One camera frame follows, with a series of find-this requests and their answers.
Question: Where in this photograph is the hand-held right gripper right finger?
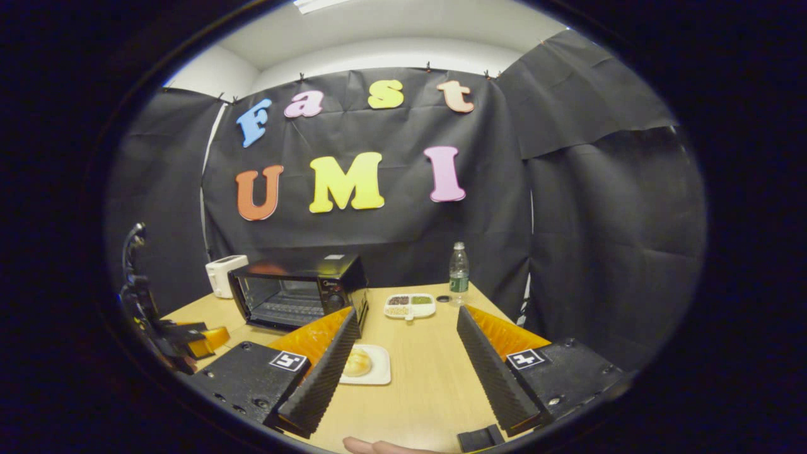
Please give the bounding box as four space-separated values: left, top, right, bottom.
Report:
456 303 631 438

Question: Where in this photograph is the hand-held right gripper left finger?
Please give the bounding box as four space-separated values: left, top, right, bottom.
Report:
189 307 360 440

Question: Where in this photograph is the golden bread bun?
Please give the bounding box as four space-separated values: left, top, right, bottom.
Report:
342 349 374 378

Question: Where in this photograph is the black electric oven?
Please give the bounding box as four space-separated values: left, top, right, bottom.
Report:
227 253 370 341

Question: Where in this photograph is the white rectangular plate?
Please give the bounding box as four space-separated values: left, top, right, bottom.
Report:
339 344 392 386

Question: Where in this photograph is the white toaster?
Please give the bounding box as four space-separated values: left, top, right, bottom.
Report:
205 255 250 299

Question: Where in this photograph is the clear plastic water bottle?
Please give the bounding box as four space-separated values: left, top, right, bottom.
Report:
449 242 470 308

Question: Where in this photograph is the white divided condiment dish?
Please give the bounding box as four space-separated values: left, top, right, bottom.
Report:
384 293 437 321

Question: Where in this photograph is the black backdrop cloth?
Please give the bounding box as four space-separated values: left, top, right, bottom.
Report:
104 28 707 373

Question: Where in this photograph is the ceiling light panel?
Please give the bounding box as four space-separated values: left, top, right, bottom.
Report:
293 0 354 15

